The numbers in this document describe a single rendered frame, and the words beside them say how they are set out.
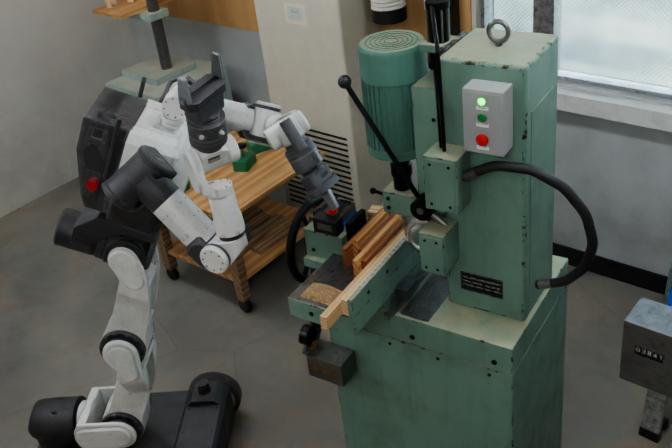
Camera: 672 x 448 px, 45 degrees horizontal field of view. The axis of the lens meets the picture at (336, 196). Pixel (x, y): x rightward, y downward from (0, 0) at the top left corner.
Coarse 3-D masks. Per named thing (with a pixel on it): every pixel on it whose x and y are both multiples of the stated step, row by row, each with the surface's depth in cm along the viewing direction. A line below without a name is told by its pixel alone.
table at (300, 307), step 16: (336, 256) 234; (416, 256) 235; (320, 272) 228; (336, 272) 227; (352, 272) 227; (400, 272) 228; (304, 288) 223; (384, 288) 221; (304, 304) 217; (320, 304) 216; (368, 304) 215; (352, 320) 210; (368, 320) 217
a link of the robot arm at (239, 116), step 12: (228, 108) 244; (240, 108) 246; (252, 108) 248; (264, 108) 247; (276, 108) 248; (228, 120) 244; (240, 120) 246; (252, 120) 247; (240, 132) 249; (264, 144) 248
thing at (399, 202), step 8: (392, 184) 232; (416, 184) 231; (384, 192) 230; (392, 192) 228; (400, 192) 228; (408, 192) 227; (384, 200) 231; (392, 200) 229; (400, 200) 228; (408, 200) 226; (384, 208) 233; (392, 208) 231; (400, 208) 229; (408, 208) 228; (408, 216) 229
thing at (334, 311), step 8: (376, 256) 225; (368, 264) 222; (360, 272) 219; (336, 304) 208; (328, 312) 206; (336, 312) 208; (320, 320) 206; (328, 320) 205; (336, 320) 209; (328, 328) 206
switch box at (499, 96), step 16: (480, 80) 186; (464, 96) 184; (480, 96) 182; (496, 96) 180; (512, 96) 184; (464, 112) 186; (480, 112) 184; (496, 112) 182; (512, 112) 186; (464, 128) 189; (480, 128) 186; (496, 128) 184; (512, 128) 188; (464, 144) 191; (496, 144) 186; (512, 144) 190
